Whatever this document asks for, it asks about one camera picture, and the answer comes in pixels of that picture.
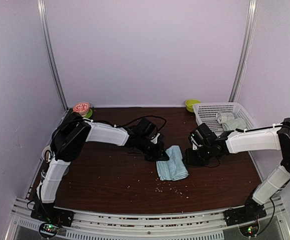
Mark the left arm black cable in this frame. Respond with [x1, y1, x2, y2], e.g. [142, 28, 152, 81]
[51, 115, 167, 141]

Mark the right aluminium corner post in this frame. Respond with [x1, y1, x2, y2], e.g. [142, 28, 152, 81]
[229, 0, 258, 102]

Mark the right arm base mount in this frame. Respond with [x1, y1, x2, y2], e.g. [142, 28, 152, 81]
[223, 199, 267, 238]

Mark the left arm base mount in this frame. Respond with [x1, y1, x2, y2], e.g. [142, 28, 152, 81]
[30, 193, 74, 240]

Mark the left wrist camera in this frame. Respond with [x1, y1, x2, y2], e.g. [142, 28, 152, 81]
[151, 132, 164, 144]

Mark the rolled towel in basket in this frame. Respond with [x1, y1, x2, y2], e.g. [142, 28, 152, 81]
[215, 112, 238, 124]

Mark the light blue towel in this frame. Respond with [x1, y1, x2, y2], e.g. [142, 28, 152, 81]
[156, 145, 189, 181]

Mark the left aluminium corner post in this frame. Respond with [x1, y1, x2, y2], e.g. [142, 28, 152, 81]
[37, 0, 68, 111]

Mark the beige printed mug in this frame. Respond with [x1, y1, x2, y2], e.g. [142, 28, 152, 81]
[41, 145, 53, 163]

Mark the white perforated plastic basket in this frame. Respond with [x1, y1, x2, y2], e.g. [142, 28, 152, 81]
[193, 102, 257, 135]

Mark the mint green panda towel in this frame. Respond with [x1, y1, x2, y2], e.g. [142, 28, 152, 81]
[222, 118, 247, 131]

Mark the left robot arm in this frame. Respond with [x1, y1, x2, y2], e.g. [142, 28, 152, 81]
[34, 112, 169, 222]

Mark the red patterned small bowl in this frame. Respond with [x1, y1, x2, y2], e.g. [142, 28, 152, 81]
[73, 102, 90, 115]

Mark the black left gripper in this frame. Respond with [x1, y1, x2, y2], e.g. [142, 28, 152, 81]
[138, 136, 169, 162]

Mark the green saucer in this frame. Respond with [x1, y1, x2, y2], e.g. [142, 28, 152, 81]
[84, 108, 93, 119]

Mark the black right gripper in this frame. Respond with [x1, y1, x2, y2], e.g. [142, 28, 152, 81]
[182, 144, 213, 167]

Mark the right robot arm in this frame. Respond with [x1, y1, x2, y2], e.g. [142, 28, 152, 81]
[184, 118, 290, 221]

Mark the front aluminium rail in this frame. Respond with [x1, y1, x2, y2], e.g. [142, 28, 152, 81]
[9, 196, 290, 240]

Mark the aluminium corner post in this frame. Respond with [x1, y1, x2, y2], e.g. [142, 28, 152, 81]
[229, 0, 258, 102]
[37, 0, 68, 111]

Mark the lime green bowl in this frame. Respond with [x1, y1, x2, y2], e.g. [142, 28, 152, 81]
[185, 99, 201, 113]

